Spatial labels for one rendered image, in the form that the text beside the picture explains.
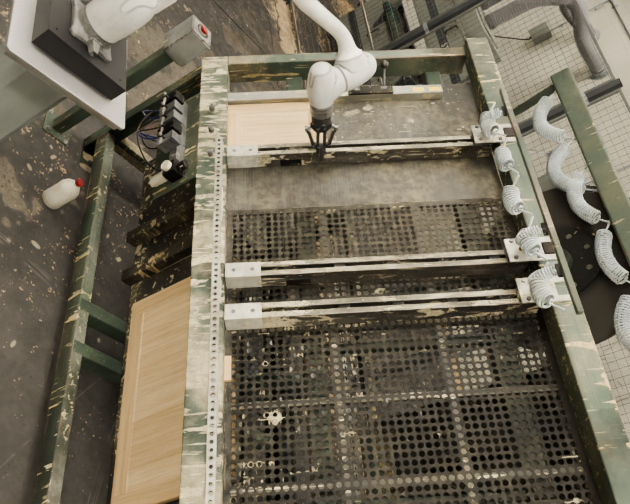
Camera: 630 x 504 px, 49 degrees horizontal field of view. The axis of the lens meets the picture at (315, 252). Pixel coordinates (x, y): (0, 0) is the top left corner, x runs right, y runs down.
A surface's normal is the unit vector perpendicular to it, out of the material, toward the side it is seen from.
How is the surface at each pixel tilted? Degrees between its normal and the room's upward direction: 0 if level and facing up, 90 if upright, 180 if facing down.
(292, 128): 56
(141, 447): 90
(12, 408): 0
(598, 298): 90
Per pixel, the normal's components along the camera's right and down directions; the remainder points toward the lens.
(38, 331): 0.83, -0.38
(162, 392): -0.55, -0.47
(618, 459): 0.00, -0.61
